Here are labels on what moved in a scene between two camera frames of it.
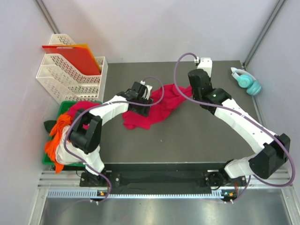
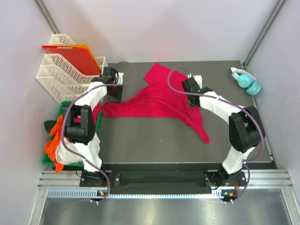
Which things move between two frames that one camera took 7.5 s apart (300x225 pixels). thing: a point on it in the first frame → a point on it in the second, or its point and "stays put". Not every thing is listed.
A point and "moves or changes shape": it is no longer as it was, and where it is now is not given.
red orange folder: x=78 y=55 stays put
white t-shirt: x=93 y=158 stays put
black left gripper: x=144 y=112 → x=118 y=98
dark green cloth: x=48 y=124 stays put
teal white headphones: x=245 y=80 stays put
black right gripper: x=209 y=77 → x=190 y=105
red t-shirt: x=164 y=99 moves or changes shape
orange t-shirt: x=63 y=121 stays put
